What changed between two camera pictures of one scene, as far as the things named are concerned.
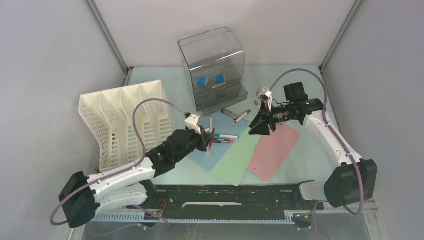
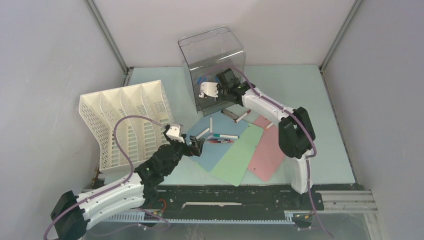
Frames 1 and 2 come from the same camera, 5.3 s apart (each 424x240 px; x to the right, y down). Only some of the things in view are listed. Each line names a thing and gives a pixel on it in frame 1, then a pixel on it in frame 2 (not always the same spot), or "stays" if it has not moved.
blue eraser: x=202 y=81 stays
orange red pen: x=229 y=141 stays
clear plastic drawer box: x=215 y=63 stays
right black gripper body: x=267 y=114 to x=222 y=93
